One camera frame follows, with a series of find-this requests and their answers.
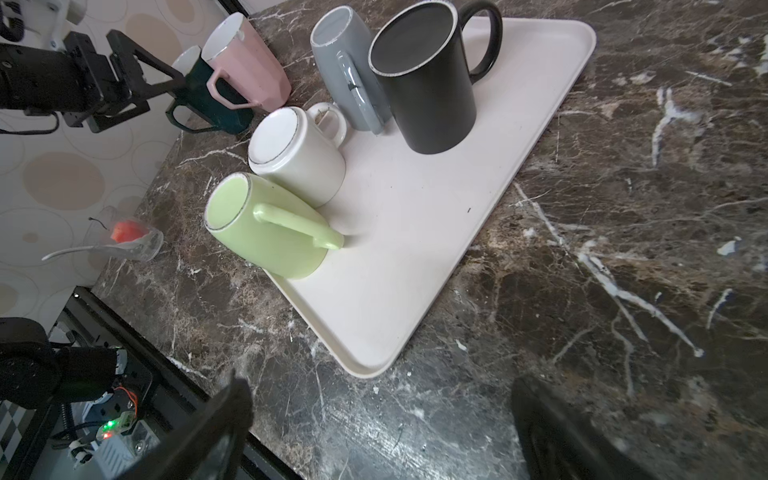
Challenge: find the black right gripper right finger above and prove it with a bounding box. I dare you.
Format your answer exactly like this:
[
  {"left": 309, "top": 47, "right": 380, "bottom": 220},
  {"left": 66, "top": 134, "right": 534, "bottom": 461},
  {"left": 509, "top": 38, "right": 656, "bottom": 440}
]
[{"left": 511, "top": 376, "right": 653, "bottom": 479}]

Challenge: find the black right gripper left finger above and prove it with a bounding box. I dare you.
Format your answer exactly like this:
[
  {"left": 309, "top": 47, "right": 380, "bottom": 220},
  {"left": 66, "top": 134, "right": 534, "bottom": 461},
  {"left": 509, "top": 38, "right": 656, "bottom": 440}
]
[{"left": 119, "top": 375, "right": 253, "bottom": 480}]

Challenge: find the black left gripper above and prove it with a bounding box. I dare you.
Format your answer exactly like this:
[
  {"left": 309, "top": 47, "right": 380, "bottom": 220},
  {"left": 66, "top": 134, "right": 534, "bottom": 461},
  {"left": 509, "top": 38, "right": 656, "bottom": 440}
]
[{"left": 1, "top": 30, "right": 186, "bottom": 133}]

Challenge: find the dark green faceted mug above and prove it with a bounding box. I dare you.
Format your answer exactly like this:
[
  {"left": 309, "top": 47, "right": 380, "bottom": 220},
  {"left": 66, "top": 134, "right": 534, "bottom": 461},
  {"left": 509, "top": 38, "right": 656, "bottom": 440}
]
[{"left": 165, "top": 45, "right": 254, "bottom": 135}]

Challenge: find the pink faceted mug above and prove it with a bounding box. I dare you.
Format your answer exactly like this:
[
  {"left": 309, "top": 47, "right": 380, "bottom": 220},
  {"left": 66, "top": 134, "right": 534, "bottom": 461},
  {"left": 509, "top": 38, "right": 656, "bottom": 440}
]
[{"left": 201, "top": 12, "right": 291, "bottom": 112}]

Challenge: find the white mug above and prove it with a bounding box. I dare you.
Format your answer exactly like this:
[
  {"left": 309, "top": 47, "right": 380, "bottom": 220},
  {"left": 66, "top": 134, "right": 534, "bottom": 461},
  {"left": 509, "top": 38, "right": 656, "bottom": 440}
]
[{"left": 248, "top": 102, "right": 348, "bottom": 208}]

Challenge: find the light green mug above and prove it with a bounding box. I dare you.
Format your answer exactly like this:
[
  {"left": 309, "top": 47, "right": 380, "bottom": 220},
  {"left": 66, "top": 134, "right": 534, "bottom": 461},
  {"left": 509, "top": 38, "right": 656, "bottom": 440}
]
[{"left": 204, "top": 172, "right": 344, "bottom": 279}]

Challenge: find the grey mug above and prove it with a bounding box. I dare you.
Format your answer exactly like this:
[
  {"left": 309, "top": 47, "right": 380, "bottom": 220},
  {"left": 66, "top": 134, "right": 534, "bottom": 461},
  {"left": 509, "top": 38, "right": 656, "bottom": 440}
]
[{"left": 310, "top": 5, "right": 392, "bottom": 135}]

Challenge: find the black mug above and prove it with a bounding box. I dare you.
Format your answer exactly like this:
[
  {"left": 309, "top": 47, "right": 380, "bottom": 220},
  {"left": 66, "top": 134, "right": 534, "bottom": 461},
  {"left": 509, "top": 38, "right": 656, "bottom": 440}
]
[{"left": 368, "top": 1, "right": 504, "bottom": 155}]

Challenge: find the clear cup with red object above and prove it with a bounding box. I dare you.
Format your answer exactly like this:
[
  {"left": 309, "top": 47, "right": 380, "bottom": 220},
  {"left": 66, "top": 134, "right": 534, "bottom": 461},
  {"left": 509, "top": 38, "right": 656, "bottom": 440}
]
[{"left": 41, "top": 206, "right": 164, "bottom": 262}]

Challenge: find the beige plastic tray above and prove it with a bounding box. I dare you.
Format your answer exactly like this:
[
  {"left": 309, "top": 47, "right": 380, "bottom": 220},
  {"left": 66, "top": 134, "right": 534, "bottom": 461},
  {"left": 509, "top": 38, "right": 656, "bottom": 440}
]
[{"left": 274, "top": 18, "right": 597, "bottom": 378}]

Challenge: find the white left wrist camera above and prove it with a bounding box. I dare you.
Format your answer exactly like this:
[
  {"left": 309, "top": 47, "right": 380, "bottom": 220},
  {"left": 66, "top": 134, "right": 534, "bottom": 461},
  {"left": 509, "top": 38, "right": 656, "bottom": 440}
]
[{"left": 1, "top": 0, "right": 88, "bottom": 51}]

